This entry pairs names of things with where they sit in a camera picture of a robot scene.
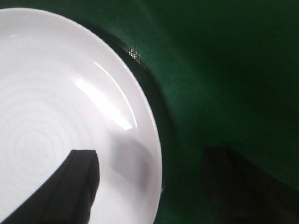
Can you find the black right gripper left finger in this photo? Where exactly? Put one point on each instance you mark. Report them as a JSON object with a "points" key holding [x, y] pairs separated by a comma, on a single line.
{"points": [[66, 197]]}

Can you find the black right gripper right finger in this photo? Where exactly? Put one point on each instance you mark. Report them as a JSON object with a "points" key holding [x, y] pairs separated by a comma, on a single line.
{"points": [[242, 193]]}

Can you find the pink plate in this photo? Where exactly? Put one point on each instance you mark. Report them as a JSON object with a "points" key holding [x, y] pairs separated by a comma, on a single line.
{"points": [[64, 88]]}

